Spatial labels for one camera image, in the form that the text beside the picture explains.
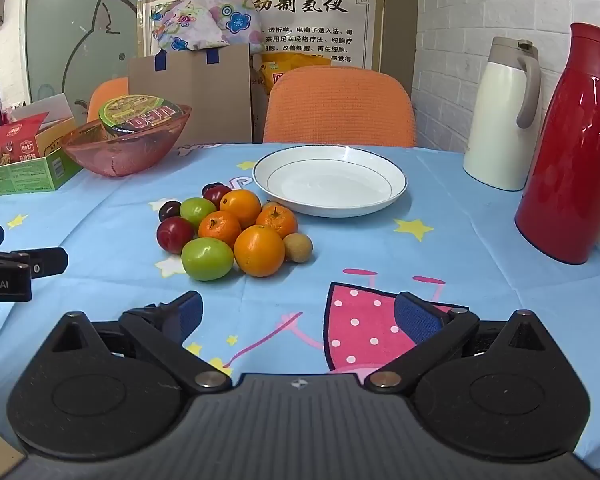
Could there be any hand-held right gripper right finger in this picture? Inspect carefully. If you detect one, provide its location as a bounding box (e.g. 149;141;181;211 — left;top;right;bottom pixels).
364;291;551;395

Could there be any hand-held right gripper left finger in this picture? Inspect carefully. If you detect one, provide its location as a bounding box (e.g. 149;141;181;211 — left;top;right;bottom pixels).
50;290;233;395

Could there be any green jujube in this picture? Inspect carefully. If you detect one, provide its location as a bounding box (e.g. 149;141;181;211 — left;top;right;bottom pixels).
181;237;235;281
180;197;217;228

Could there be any tangerine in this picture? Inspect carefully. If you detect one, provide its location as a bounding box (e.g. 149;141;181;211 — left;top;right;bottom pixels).
198;210;242;249
255;205;299;239

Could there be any smooth small orange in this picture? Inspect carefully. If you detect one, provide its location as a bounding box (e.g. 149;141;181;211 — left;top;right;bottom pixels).
219;189;262;229

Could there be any white plate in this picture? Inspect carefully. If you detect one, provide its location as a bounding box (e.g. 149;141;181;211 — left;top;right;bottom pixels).
252;145;409;218

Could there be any blue printed tablecloth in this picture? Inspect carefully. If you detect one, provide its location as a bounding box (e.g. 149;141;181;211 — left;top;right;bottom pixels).
0;142;600;466

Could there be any green cardboard box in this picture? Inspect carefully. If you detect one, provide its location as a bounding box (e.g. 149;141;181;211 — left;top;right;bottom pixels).
0;117;83;197

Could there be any large red plum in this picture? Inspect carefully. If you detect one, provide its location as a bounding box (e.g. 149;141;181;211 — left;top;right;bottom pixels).
156;216;196;255

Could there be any large orange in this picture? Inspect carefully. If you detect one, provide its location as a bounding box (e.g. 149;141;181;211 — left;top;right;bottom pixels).
233;224;286;278

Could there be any pink glass bowl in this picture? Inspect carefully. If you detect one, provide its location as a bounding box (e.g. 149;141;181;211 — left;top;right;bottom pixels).
60;105;192;177

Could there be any instant noodle cup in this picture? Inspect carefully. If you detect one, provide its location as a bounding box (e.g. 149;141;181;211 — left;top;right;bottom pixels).
98;94;187;141

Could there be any orange chair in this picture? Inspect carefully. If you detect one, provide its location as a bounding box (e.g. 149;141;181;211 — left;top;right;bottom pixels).
86;77;131;123
262;66;417;148

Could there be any white thermos jug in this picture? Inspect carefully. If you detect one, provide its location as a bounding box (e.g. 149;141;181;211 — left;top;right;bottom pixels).
462;36;541;192

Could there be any brown cardboard box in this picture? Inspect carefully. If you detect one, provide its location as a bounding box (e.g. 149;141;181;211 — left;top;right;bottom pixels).
128;43;253;143

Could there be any red thermos jug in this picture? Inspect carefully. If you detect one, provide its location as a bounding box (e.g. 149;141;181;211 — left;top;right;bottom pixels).
514;22;600;266

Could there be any frosted glass panel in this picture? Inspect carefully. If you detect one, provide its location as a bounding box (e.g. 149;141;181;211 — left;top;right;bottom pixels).
27;0;146;106

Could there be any yellow plastic bag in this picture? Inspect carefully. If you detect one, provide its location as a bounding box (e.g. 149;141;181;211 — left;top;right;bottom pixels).
257;52;333;96

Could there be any floral cloth bundle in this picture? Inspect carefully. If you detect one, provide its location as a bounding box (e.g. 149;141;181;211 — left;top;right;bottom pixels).
150;0;266;54

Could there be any wall poster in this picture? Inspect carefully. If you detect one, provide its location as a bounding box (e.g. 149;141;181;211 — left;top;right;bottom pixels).
137;0;386;71

